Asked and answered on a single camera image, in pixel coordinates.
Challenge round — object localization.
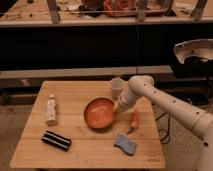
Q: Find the orange ceramic bowl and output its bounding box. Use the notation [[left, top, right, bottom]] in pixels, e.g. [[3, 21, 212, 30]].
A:
[[84, 98, 115, 129]]

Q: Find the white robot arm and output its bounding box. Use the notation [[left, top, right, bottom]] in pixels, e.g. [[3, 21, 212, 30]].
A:
[[114, 75, 213, 171]]

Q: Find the white robot base shell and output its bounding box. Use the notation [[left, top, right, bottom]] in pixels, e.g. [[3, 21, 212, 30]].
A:
[[172, 38, 213, 79]]

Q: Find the white paper cup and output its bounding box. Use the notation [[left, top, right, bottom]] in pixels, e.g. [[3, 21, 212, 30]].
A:
[[110, 77, 125, 99]]

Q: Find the orange toy carrot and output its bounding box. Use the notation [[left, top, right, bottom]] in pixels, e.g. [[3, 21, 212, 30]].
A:
[[127, 110, 139, 134]]

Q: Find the blue sponge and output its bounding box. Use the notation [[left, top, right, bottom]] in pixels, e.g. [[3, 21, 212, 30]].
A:
[[113, 134, 137, 156]]

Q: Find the white bottle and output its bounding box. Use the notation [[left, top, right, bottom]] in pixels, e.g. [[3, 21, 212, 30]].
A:
[[45, 94, 57, 126]]

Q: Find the black striped eraser block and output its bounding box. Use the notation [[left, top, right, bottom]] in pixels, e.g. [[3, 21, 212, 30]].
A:
[[41, 131, 72, 151]]

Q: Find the wooden workbench shelf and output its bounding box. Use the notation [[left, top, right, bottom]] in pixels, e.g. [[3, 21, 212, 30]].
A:
[[0, 0, 213, 27]]

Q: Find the black cable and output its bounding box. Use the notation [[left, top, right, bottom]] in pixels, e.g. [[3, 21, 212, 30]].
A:
[[154, 113, 172, 145]]

